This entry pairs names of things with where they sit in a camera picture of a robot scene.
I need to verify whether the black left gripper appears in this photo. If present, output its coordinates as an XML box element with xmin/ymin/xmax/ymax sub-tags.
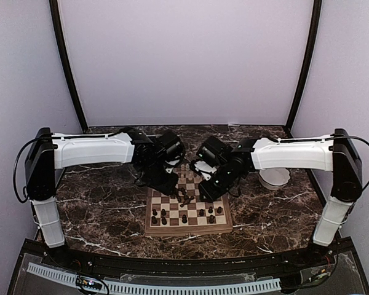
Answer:
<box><xmin>140</xmin><ymin>159</ymin><xmax>179</xmax><ymax>195</ymax></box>

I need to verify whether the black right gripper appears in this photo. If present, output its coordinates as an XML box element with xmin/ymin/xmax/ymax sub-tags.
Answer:
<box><xmin>198</xmin><ymin>162</ymin><xmax>236</xmax><ymax>202</ymax></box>

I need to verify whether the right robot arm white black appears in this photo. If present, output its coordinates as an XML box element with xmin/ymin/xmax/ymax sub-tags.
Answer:
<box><xmin>191</xmin><ymin>128</ymin><xmax>369</xmax><ymax>267</ymax></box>

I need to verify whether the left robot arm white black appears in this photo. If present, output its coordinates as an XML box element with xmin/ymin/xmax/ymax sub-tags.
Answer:
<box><xmin>23</xmin><ymin>127</ymin><xmax>185</xmax><ymax>268</ymax></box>

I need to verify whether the pile of dark chess pieces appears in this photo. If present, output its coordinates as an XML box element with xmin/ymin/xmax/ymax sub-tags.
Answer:
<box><xmin>170</xmin><ymin>188</ymin><xmax>195</xmax><ymax>207</ymax></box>

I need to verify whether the wooden chess board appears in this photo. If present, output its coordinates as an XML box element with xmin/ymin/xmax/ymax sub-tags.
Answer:
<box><xmin>145</xmin><ymin>171</ymin><xmax>233</xmax><ymax>237</ymax></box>

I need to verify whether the white king piece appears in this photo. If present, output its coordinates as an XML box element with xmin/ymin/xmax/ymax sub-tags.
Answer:
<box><xmin>180</xmin><ymin>164</ymin><xmax>186</xmax><ymax>178</ymax></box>

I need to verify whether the white scalloped bowl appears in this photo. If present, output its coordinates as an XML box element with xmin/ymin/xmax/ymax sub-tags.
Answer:
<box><xmin>258</xmin><ymin>168</ymin><xmax>291</xmax><ymax>191</ymax></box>

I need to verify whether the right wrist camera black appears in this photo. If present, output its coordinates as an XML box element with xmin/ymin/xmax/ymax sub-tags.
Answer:
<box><xmin>196</xmin><ymin>136</ymin><xmax>232</xmax><ymax>167</ymax></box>

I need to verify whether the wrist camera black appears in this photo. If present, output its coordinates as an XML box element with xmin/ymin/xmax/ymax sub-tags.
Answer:
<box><xmin>156</xmin><ymin>130</ymin><xmax>185</xmax><ymax>162</ymax></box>
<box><xmin>196</xmin><ymin>136</ymin><xmax>232</xmax><ymax>167</ymax></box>

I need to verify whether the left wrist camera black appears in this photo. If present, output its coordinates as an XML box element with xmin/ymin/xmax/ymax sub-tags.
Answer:
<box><xmin>156</xmin><ymin>130</ymin><xmax>185</xmax><ymax>162</ymax></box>

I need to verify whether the black front rail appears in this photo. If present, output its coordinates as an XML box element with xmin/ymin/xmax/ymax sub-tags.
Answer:
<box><xmin>90</xmin><ymin>254</ymin><xmax>288</xmax><ymax>276</ymax></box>

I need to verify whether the white slotted cable duct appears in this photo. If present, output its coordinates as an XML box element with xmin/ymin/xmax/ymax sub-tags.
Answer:
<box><xmin>26</xmin><ymin>262</ymin><xmax>281</xmax><ymax>294</ymax></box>

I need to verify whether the right black corner post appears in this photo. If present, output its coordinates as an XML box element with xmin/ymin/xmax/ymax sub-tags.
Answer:
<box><xmin>285</xmin><ymin>0</ymin><xmax>323</xmax><ymax>133</ymax></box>

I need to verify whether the black corner post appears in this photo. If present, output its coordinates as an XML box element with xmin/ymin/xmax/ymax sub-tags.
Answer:
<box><xmin>285</xmin><ymin>0</ymin><xmax>323</xmax><ymax>133</ymax></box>
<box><xmin>49</xmin><ymin>0</ymin><xmax>89</xmax><ymax>133</ymax></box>

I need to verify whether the left black corner post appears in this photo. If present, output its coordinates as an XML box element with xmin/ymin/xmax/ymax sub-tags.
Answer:
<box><xmin>49</xmin><ymin>0</ymin><xmax>89</xmax><ymax>133</ymax></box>

